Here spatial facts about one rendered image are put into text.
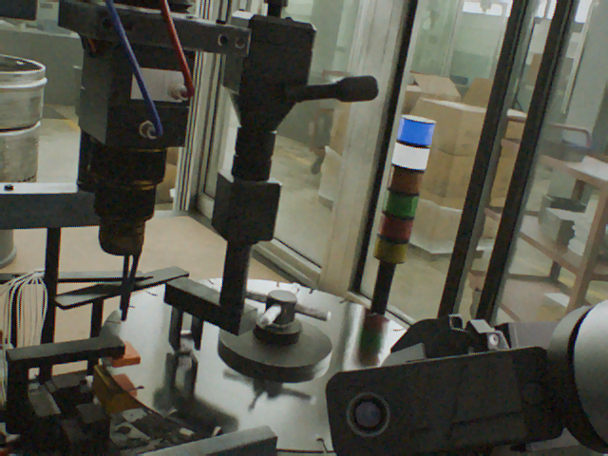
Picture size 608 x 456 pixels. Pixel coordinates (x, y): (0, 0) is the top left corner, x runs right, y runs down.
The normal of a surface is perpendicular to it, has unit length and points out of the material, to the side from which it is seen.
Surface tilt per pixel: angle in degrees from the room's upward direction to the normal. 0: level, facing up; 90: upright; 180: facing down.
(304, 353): 5
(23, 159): 90
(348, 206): 90
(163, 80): 90
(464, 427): 61
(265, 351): 5
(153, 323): 0
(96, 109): 90
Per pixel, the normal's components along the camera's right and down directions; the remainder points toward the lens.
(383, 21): -0.81, 0.04
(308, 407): 0.16, -0.94
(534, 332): 0.42, -0.26
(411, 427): -0.13, -0.24
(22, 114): 0.94, 0.23
